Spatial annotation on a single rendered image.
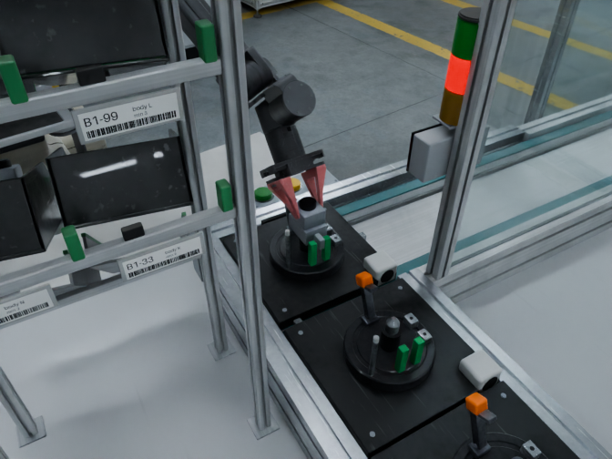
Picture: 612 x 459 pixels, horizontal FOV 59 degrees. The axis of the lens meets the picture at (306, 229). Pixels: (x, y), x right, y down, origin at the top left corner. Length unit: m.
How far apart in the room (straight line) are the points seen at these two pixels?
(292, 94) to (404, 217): 0.46
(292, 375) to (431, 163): 0.39
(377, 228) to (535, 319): 0.36
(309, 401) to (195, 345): 0.28
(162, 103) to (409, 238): 0.76
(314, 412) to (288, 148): 0.42
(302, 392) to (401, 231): 0.46
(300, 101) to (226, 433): 0.54
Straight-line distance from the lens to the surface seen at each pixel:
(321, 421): 0.81
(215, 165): 1.46
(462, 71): 0.80
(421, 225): 1.18
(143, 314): 1.09
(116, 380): 1.01
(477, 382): 0.85
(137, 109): 0.47
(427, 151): 0.83
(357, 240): 1.04
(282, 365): 0.85
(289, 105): 0.85
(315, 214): 0.91
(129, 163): 0.57
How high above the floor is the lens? 1.66
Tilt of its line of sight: 40 degrees down
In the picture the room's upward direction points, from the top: straight up
